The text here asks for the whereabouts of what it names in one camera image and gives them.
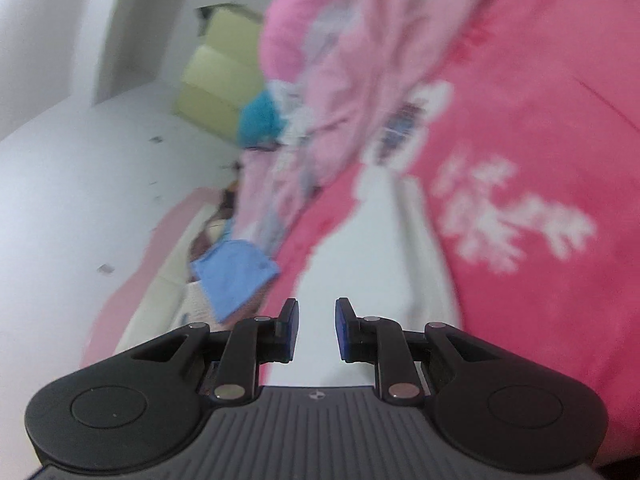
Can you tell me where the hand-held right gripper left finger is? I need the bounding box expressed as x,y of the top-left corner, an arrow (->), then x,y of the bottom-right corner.
130,298 -> 301,405

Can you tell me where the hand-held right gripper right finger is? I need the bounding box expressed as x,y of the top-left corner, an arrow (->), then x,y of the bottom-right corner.
335,297 -> 504,405

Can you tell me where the white sweatshirt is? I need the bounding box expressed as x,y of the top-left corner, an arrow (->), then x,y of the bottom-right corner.
270,160 -> 467,391

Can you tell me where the stack of folded clothes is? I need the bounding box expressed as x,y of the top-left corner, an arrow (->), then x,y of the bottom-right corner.
175,280 -> 222,327

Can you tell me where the light blue folded cloth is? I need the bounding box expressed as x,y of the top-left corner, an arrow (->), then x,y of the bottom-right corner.
191,239 -> 282,324

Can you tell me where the purple patterned pillow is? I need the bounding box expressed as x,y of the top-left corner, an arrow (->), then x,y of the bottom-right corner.
189,200 -> 237,272

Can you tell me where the pink and white headboard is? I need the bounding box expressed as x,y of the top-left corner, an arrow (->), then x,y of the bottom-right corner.
81,186 -> 227,367

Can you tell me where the teal striped cloth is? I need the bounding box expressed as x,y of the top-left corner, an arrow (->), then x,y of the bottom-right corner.
237,91 -> 287,149

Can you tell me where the pale yellow wardrobe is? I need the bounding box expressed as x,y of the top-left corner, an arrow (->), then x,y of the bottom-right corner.
171,6 -> 267,144

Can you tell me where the pink printed quilt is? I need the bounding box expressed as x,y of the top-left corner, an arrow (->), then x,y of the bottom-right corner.
232,0 -> 503,261

